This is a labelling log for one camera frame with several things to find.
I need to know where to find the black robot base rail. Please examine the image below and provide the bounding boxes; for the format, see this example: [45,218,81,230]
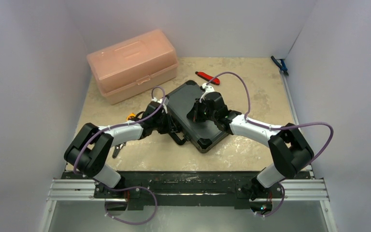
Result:
[60,170,311,212]

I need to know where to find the red handled cutter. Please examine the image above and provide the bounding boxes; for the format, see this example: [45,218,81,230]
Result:
[195,72,220,86]

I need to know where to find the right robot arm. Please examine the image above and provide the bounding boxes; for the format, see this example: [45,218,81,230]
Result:
[186,92,314,197]

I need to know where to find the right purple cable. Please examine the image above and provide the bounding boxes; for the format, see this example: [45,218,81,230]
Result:
[204,71,335,180]

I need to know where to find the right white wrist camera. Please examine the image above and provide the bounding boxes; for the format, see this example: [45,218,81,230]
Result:
[199,83,215,102]

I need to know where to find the yellow measuring tape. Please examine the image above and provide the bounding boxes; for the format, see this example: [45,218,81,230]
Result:
[127,113,136,121]

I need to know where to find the blue handled pliers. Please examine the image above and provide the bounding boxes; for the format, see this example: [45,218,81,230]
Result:
[271,56,289,76]

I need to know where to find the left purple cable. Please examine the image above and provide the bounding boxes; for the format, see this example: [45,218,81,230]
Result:
[72,86,169,193]

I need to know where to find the black foam-lined poker case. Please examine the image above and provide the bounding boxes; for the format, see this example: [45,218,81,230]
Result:
[167,80,228,153]

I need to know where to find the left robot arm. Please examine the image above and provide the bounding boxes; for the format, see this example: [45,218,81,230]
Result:
[64,101,176,198]

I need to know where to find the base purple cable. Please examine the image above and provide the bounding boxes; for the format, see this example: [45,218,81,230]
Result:
[104,187,158,226]

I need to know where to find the grey black handled pliers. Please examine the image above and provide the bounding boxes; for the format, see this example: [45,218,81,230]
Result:
[112,143,126,159]

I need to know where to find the pink translucent storage box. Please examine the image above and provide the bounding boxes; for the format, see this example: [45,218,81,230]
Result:
[86,29,179,104]

